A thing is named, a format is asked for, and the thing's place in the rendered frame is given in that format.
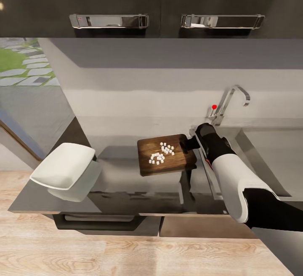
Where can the drop in sink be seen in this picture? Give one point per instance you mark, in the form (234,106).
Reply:
(272,153)

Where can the bowl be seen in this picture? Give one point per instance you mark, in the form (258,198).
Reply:
(62,168)

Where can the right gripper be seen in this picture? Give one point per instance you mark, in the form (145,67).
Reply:
(190,144)

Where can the cabinet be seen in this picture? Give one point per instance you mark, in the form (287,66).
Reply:
(219,19)

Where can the dishwasher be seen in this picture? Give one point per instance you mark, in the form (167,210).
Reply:
(114,225)

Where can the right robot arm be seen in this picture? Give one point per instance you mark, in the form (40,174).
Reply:
(251,201)

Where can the fixed window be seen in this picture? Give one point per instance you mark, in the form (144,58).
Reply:
(34,109)

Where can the cutting board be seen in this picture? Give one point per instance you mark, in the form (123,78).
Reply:
(148,147)

